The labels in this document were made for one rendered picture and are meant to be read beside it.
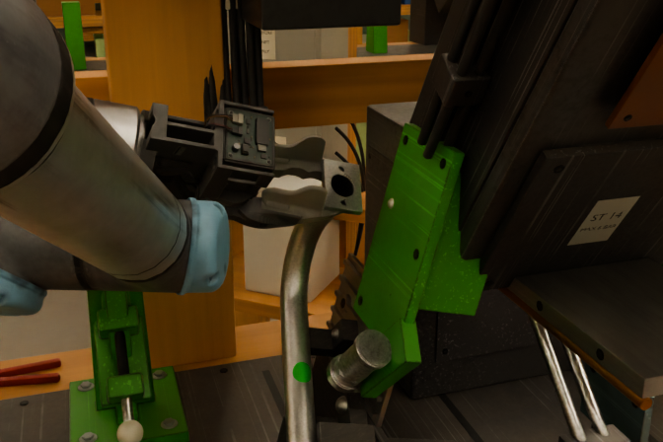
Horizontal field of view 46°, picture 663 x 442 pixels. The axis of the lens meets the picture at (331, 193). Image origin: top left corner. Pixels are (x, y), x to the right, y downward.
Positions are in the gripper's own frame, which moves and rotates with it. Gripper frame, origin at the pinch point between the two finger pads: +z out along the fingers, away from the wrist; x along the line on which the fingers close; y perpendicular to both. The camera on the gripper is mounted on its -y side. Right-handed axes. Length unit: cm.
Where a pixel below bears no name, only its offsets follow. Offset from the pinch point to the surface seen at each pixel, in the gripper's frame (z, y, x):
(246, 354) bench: 4.3, -41.8, -4.1
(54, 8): -28, -520, 450
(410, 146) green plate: 5.8, 6.7, 2.8
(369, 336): 3.4, -0.3, -14.7
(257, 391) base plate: 2.7, -31.6, -12.0
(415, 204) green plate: 5.8, 6.5, -3.5
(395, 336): 5.6, 0.7, -14.8
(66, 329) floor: -5, -241, 64
